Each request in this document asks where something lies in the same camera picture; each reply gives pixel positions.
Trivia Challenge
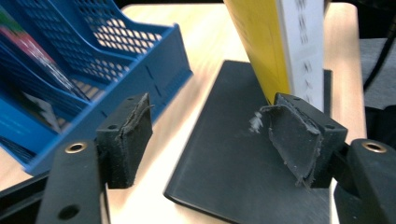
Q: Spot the blue plastic file rack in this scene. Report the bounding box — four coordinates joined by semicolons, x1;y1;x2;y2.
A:
0;0;194;176

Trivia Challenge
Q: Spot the yellow cover book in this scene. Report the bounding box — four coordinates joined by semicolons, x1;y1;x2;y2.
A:
223;0;325;112

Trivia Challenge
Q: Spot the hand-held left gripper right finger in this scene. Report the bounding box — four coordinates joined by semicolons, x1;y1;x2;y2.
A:
260;92;348;189

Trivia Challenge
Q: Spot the blue cover book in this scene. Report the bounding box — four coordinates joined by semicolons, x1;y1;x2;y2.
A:
0;92;62;157

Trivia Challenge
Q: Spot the thick black hardcover book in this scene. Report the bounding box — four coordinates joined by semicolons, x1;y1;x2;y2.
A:
163;59;334;224

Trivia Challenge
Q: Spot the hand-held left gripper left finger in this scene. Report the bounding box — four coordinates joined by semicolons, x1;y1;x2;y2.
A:
95;92;154;189

